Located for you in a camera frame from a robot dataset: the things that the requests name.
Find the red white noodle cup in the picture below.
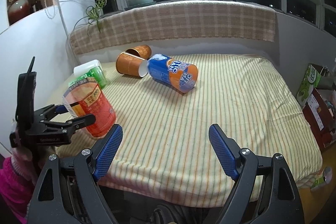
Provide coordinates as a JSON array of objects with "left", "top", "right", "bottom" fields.
[{"left": 62, "top": 77, "right": 116, "bottom": 138}]

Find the pink sweater forearm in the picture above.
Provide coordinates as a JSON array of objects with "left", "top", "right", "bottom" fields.
[{"left": 1, "top": 147, "right": 39, "bottom": 223}]

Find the green white plastic cup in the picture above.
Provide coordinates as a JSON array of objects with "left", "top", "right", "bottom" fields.
[{"left": 68, "top": 60, "right": 107, "bottom": 89}]

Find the copper cup near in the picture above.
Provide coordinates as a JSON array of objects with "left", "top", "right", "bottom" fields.
[{"left": 116, "top": 52, "right": 148, "bottom": 78}]

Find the copper cup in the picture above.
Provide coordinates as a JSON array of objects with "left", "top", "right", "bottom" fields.
[
  {"left": 116, "top": 52, "right": 148, "bottom": 78},
  {"left": 126, "top": 44, "right": 152, "bottom": 60}
]

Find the copper cup far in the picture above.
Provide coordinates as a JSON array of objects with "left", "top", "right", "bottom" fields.
[{"left": 126, "top": 44, "right": 152, "bottom": 60}]

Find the blue orange paper cup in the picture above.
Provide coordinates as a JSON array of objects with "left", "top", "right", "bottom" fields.
[{"left": 147, "top": 53, "right": 198, "bottom": 93}]

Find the small bottle on floor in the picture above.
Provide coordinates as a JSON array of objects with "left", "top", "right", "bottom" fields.
[{"left": 310, "top": 166, "right": 333, "bottom": 192}]

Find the red cardboard box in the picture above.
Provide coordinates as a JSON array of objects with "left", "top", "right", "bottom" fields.
[{"left": 303, "top": 88, "right": 335, "bottom": 152}]

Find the striped yellow table cloth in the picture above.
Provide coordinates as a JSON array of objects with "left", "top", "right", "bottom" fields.
[{"left": 99, "top": 54, "right": 322, "bottom": 207}]

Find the red ceramic vase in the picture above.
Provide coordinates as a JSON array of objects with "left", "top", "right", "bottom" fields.
[{"left": 7, "top": 0, "right": 30, "bottom": 25}]

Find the plaid beige blanket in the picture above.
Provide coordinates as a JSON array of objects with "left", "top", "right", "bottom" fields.
[{"left": 70, "top": 0, "right": 277, "bottom": 55}]

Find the green white paper bag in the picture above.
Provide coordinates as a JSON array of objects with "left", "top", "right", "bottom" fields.
[{"left": 295, "top": 63, "right": 333, "bottom": 108}]

